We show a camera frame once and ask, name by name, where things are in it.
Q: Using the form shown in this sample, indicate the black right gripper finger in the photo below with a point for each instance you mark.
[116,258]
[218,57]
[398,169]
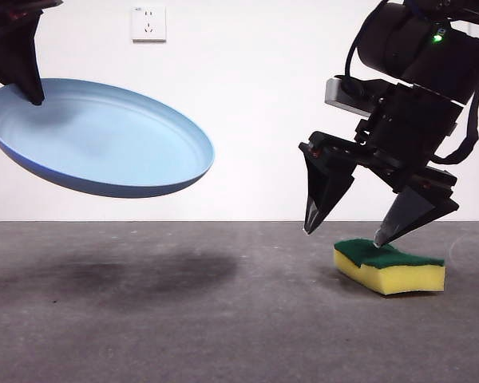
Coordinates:
[419,211]
[323,187]

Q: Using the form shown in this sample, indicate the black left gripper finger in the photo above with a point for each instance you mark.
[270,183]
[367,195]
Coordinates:
[12,52]

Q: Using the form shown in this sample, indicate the yellow sponge with green scourer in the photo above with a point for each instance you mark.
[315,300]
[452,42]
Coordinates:
[399,277]

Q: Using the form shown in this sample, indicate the blue round plate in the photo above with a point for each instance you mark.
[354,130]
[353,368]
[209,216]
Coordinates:
[104,147]

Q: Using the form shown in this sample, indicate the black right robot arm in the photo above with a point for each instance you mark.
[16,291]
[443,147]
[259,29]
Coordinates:
[403,44]

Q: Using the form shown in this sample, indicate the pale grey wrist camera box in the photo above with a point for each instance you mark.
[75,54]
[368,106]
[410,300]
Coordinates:
[337,93]

